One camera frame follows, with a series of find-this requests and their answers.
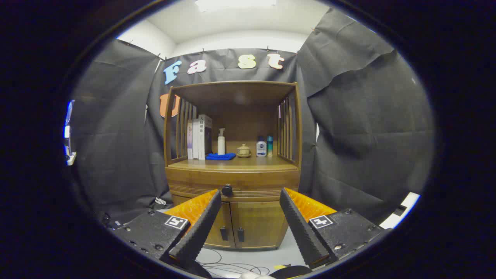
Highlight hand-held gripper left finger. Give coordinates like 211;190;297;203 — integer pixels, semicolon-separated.
112;189;222;270

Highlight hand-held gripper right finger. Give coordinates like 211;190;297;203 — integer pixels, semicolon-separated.
280;188;392;269

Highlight wooden drawer with black knob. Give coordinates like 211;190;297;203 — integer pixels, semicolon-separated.
165;167;301;202

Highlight wooden cabinet door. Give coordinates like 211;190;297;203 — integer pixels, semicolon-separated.
231;201;289;250
172;196;236;249

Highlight wooden countertop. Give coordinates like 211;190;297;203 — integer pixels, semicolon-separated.
167;155;299;171

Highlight wooden cabinet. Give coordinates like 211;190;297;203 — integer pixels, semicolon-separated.
164;81;303;250

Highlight thick white and black book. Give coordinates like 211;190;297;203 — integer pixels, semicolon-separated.
198;114;213;160

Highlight black backdrop cloth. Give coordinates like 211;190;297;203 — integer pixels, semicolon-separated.
72;8;434;226

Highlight ceiling light panel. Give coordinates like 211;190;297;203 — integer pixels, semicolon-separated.
194;0;277;12

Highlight thin floor cables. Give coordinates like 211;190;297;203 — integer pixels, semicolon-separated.
197;248;272;278

